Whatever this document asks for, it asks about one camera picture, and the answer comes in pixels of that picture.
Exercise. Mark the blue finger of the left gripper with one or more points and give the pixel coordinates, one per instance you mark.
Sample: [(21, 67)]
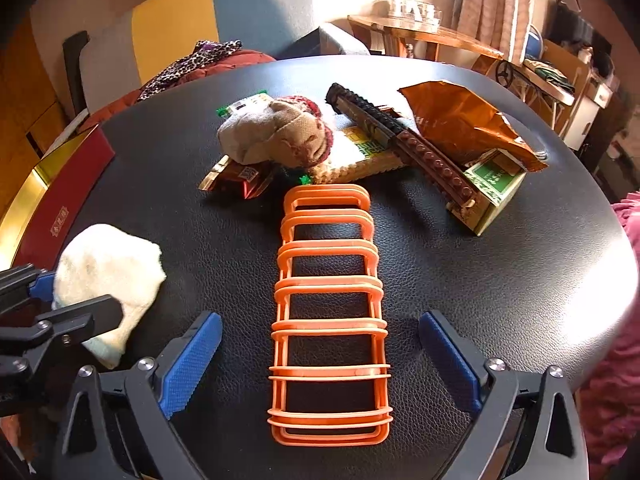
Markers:
[(42, 287)]

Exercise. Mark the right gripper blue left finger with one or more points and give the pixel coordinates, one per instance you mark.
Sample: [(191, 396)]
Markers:
[(183, 362)]

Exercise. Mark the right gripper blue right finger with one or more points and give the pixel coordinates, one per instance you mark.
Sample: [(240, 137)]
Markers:
[(457, 360)]

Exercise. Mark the cream white sock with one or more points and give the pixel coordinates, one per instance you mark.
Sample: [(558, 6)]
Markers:
[(103, 260)]

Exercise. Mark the green tea box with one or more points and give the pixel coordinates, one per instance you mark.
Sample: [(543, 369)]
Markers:
[(497, 176)]

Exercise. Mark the brown black brick bar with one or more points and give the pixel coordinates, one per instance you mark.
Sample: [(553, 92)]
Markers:
[(407, 144)]

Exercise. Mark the cracker pack green label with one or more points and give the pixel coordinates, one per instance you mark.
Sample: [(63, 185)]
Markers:
[(353, 156)]

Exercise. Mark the orange snack bag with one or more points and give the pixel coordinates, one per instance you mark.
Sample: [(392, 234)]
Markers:
[(463, 125)]

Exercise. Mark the cracker pack with black stripe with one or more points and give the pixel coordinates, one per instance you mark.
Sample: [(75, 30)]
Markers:
[(257, 101)]

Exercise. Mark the red gold tray box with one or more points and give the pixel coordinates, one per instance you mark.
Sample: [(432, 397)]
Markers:
[(34, 227)]

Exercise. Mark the red quilted jacket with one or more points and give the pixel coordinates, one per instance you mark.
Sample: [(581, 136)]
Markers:
[(240, 59)]

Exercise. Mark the leopard print cloth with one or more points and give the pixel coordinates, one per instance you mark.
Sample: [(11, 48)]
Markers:
[(205, 52)]

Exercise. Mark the white cabinet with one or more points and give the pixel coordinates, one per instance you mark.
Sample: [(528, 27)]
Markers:
[(593, 96)]

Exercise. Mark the wooden chair with cushion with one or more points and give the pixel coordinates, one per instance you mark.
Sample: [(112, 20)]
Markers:
[(551, 84)]

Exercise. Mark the wooden side table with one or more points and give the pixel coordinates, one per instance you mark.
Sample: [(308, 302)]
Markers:
[(405, 29)]

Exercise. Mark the yellow blue grey armchair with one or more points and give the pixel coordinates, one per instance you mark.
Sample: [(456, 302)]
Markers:
[(121, 57)]

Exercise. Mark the glass letters ornament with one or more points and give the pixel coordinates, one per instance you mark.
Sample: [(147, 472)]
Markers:
[(414, 10)]

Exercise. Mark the beige patterned curtain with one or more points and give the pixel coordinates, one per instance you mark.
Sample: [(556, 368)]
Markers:
[(502, 24)]

